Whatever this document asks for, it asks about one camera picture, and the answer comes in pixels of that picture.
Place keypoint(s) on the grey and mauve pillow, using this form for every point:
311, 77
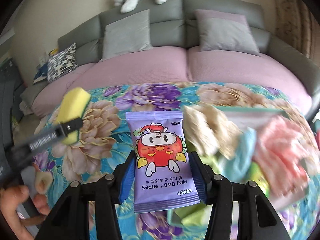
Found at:
220, 32

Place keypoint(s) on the purple wet wipes pack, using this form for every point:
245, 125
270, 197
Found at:
160, 180

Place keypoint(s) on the blue face mask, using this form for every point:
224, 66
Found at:
240, 155

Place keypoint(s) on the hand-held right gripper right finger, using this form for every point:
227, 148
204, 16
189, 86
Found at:
201, 180

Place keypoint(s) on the black white spotted pillow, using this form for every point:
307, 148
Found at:
61, 62

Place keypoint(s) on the yellow black packet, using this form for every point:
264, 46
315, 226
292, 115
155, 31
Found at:
53, 52

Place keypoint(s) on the dark grey cabinet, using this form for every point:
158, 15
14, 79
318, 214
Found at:
7, 92

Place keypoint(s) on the grey sofa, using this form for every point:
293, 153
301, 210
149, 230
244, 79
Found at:
170, 10

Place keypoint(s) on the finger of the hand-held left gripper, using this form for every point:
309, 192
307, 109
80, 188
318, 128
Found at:
72, 126

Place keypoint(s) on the teal and white tray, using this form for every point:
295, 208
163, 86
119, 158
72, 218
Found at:
250, 116

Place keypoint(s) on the blue cushion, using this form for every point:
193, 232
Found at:
40, 76

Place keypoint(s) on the person's left hand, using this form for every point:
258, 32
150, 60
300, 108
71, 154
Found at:
12, 200

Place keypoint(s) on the pink white fluffy cloth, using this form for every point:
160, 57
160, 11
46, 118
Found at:
282, 152

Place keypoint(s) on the yellow sponge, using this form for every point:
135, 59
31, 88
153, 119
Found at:
73, 102

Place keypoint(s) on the beige finger loop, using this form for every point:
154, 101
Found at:
38, 183

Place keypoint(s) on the floral blanket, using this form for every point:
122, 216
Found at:
105, 130

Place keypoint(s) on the beige patterned curtain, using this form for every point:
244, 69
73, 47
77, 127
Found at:
290, 17

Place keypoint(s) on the mauve sofa seat cover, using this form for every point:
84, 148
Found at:
125, 67
237, 65

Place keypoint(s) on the pale patterned cloth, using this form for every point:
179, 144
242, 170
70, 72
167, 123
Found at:
26, 107

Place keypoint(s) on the plain grey pillow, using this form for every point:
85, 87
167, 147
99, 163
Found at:
125, 35

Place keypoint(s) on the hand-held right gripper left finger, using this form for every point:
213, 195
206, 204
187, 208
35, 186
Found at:
126, 182

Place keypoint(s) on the cream lace scrunchie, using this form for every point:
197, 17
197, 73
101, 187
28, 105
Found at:
200, 127
227, 135

